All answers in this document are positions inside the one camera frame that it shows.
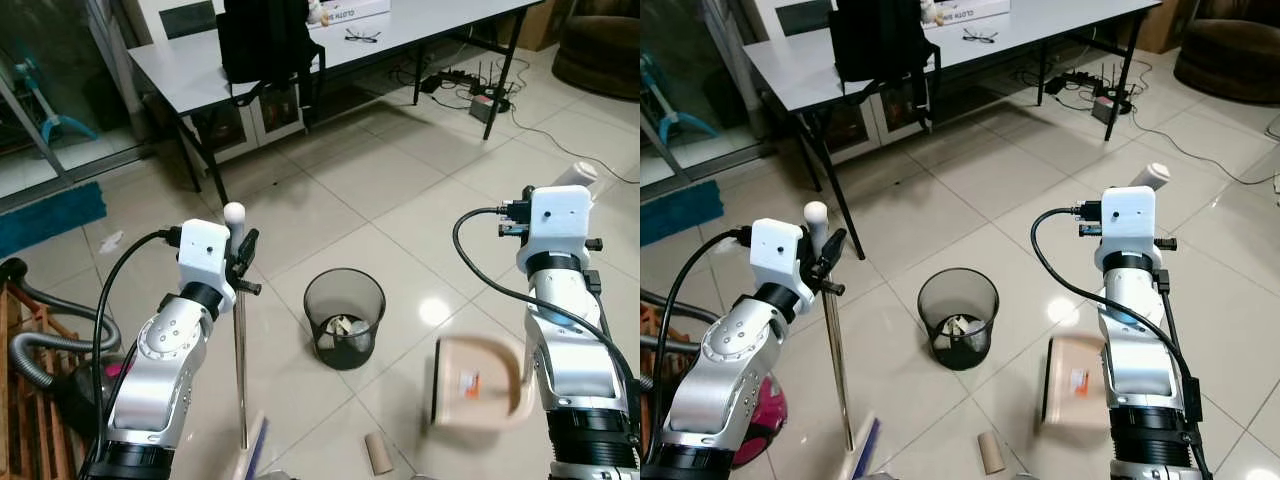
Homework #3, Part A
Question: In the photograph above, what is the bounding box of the metal pole broom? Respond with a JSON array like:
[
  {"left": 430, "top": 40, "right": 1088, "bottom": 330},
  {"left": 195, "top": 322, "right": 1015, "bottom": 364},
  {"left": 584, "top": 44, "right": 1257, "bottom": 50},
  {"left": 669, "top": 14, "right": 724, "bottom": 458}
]
[
  {"left": 806, "top": 201, "right": 883, "bottom": 480},
  {"left": 222, "top": 202, "right": 269, "bottom": 480}
]

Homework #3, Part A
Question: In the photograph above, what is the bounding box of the blue floor mat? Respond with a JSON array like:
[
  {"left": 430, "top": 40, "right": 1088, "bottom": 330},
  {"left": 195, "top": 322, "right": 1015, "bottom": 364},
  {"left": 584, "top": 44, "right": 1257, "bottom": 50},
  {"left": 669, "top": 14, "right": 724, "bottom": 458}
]
[
  {"left": 640, "top": 179, "right": 727, "bottom": 247},
  {"left": 0, "top": 181, "right": 109, "bottom": 260}
]

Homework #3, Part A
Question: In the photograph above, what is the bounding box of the black mesh waste bin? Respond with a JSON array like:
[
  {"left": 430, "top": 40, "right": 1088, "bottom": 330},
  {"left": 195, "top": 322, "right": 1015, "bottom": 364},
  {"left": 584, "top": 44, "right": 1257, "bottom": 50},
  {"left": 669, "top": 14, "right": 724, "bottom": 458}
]
[
  {"left": 303, "top": 267, "right": 388, "bottom": 372},
  {"left": 917, "top": 267, "right": 1001, "bottom": 372}
]

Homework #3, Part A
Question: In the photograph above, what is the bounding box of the white low cabinet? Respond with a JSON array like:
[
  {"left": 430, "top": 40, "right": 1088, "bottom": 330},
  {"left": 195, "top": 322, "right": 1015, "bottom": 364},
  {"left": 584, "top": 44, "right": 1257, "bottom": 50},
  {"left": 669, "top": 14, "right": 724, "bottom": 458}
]
[
  {"left": 188, "top": 80, "right": 313, "bottom": 164},
  {"left": 808, "top": 85, "right": 926, "bottom": 166}
]

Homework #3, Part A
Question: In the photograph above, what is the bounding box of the turquoise standing fan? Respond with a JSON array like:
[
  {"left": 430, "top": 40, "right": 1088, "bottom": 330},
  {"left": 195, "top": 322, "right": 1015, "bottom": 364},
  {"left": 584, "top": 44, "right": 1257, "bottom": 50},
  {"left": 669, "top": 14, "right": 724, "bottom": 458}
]
[
  {"left": 640, "top": 54, "right": 717, "bottom": 147},
  {"left": 14, "top": 58, "right": 102, "bottom": 147}
]

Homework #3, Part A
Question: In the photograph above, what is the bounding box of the black router with antennas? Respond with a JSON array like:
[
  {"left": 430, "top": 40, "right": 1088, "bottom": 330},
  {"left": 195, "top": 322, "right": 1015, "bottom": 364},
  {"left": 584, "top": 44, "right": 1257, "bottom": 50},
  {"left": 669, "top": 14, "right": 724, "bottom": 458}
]
[
  {"left": 1090, "top": 62, "right": 1137, "bottom": 123},
  {"left": 468, "top": 60, "right": 517, "bottom": 119}
]

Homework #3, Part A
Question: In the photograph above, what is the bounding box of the brown wooden rack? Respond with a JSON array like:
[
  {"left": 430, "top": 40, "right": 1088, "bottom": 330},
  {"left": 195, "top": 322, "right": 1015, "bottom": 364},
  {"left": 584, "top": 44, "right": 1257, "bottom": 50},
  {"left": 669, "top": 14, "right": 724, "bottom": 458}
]
[
  {"left": 640, "top": 304, "right": 669, "bottom": 446},
  {"left": 0, "top": 284, "right": 83, "bottom": 480}
]

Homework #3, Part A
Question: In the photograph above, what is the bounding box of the black power strip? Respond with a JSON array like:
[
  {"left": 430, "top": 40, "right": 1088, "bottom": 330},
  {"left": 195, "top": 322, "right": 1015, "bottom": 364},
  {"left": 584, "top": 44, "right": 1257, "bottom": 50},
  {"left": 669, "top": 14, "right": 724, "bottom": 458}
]
[
  {"left": 419, "top": 69, "right": 483, "bottom": 97},
  {"left": 1043, "top": 70, "right": 1103, "bottom": 98}
]

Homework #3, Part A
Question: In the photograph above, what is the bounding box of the brown beanbag seat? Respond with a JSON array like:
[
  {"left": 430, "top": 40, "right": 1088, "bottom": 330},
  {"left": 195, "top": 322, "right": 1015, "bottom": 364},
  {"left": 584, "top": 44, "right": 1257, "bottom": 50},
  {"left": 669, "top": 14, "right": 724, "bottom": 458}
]
[
  {"left": 1172, "top": 0, "right": 1280, "bottom": 107},
  {"left": 551, "top": 0, "right": 641, "bottom": 100}
]

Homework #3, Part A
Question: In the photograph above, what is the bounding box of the black backpack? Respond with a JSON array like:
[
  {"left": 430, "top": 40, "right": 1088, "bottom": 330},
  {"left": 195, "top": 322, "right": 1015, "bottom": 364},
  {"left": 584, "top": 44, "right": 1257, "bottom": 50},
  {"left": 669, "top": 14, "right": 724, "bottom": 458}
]
[
  {"left": 215, "top": 0, "right": 327, "bottom": 107},
  {"left": 827, "top": 0, "right": 942, "bottom": 107}
]

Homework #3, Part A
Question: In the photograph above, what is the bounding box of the brown cardboard box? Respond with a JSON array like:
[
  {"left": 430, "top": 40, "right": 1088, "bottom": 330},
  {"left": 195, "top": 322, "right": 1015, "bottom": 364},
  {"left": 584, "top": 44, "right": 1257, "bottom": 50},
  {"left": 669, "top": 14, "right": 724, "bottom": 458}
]
[
  {"left": 517, "top": 0, "right": 563, "bottom": 53},
  {"left": 1138, "top": 0, "right": 1193, "bottom": 55}
]

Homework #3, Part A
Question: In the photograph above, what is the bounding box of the cardboard tube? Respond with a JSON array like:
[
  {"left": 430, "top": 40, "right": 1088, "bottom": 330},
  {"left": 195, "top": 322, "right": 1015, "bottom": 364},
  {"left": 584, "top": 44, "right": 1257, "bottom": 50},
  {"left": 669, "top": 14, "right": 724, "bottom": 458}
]
[
  {"left": 977, "top": 431, "right": 1007, "bottom": 477},
  {"left": 362, "top": 432, "right": 397, "bottom": 477}
]

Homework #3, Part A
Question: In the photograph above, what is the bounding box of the grey folding table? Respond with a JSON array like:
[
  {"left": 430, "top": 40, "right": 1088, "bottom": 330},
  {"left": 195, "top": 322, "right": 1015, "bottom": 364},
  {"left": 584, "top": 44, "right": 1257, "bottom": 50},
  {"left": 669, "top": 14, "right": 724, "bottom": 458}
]
[
  {"left": 745, "top": 0, "right": 1163, "bottom": 261},
  {"left": 128, "top": 0, "right": 547, "bottom": 207}
]

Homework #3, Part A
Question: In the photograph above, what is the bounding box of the white printed box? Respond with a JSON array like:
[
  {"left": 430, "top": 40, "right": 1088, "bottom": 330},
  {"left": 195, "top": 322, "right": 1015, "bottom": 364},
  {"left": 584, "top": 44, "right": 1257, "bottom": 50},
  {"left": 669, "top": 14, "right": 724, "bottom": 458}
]
[
  {"left": 320, "top": 0, "right": 392, "bottom": 24},
  {"left": 938, "top": 0, "right": 1012, "bottom": 27}
]

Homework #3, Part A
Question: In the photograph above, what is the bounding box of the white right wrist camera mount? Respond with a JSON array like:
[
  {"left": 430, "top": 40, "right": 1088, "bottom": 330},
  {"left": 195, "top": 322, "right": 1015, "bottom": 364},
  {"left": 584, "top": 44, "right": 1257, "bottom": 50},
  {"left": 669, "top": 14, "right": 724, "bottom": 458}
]
[
  {"left": 1094, "top": 186, "right": 1161, "bottom": 271},
  {"left": 516, "top": 184, "right": 592, "bottom": 271}
]

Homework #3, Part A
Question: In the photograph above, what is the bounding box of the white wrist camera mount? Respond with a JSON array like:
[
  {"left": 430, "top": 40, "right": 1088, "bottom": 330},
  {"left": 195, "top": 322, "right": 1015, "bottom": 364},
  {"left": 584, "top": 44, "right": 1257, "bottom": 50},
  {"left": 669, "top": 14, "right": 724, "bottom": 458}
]
[
  {"left": 1094, "top": 186, "right": 1161, "bottom": 271},
  {"left": 516, "top": 184, "right": 592, "bottom": 271},
  {"left": 177, "top": 219, "right": 237, "bottom": 301},
  {"left": 748, "top": 217, "right": 809, "bottom": 301}
]

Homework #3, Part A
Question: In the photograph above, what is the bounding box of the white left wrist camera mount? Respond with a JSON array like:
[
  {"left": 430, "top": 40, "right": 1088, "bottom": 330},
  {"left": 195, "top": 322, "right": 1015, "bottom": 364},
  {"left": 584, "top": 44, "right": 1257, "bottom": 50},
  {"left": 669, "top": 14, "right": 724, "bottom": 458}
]
[
  {"left": 177, "top": 219, "right": 237, "bottom": 301},
  {"left": 748, "top": 217, "right": 809, "bottom": 301}
]

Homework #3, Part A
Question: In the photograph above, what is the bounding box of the thin floor cable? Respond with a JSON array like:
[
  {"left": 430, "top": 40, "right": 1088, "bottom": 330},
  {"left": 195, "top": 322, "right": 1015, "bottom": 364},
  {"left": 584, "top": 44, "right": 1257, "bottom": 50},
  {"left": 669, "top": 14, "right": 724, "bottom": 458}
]
[
  {"left": 505, "top": 105, "right": 641, "bottom": 188},
  {"left": 1135, "top": 110, "right": 1280, "bottom": 191}
]

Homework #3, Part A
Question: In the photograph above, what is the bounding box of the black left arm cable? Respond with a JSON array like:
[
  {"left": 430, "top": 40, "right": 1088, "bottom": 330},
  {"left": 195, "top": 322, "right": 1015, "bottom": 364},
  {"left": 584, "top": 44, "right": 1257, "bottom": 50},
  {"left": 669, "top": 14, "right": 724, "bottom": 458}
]
[
  {"left": 90, "top": 227, "right": 184, "bottom": 421},
  {"left": 655, "top": 227, "right": 752, "bottom": 421}
]

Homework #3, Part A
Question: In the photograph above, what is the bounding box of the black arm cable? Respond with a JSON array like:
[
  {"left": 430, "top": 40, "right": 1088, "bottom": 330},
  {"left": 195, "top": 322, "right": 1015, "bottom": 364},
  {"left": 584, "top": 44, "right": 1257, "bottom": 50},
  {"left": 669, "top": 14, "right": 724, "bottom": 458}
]
[
  {"left": 451, "top": 205, "right": 641, "bottom": 443},
  {"left": 1030, "top": 205, "right": 1205, "bottom": 443},
  {"left": 90, "top": 227, "right": 184, "bottom": 421},
  {"left": 655, "top": 227, "right": 752, "bottom": 421}
]

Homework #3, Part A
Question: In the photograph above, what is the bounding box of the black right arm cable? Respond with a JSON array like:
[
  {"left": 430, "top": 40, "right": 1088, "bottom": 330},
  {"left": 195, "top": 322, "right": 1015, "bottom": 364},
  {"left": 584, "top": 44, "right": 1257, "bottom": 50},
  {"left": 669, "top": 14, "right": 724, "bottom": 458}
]
[
  {"left": 1030, "top": 205, "right": 1205, "bottom": 443},
  {"left": 451, "top": 205, "right": 641, "bottom": 443}
]

